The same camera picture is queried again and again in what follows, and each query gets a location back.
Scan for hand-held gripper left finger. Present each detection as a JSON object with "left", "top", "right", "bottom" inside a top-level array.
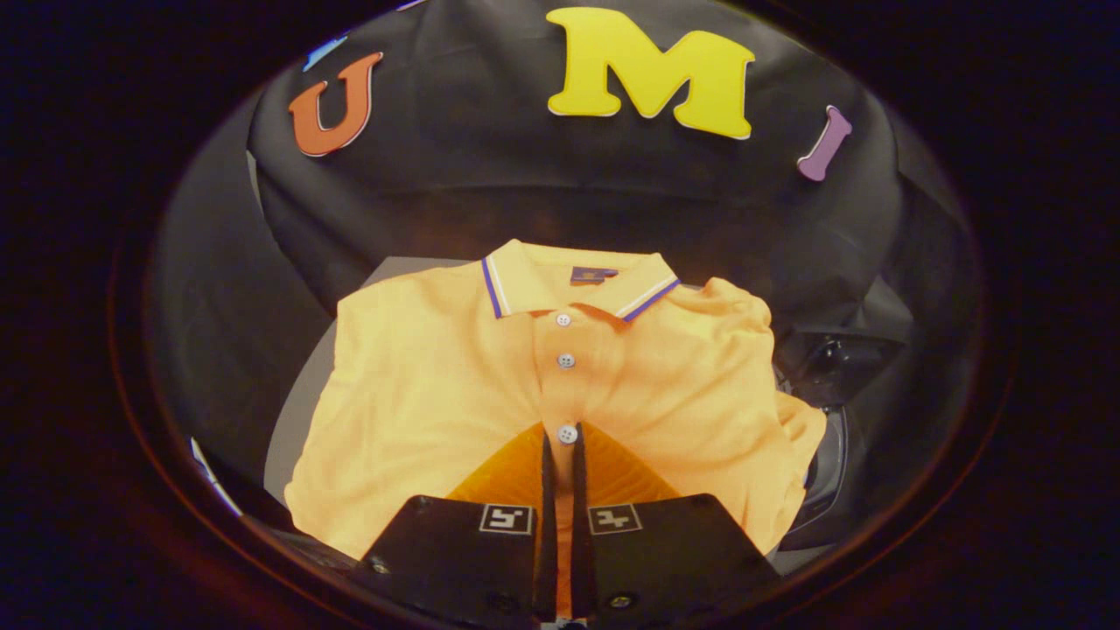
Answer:
[{"left": 350, "top": 423, "right": 561, "bottom": 627}]

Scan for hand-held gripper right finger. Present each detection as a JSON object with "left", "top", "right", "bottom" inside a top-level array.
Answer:
[{"left": 570, "top": 423, "right": 781, "bottom": 622}]

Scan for orange polo shirt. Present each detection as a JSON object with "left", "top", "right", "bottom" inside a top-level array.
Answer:
[{"left": 284, "top": 239, "right": 829, "bottom": 619}]

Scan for grey washing machine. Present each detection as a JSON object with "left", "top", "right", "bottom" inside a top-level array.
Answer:
[{"left": 774, "top": 376, "right": 876, "bottom": 554}]

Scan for small beige cabinet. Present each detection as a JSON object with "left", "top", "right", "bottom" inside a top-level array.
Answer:
[{"left": 262, "top": 255, "right": 841, "bottom": 578}]

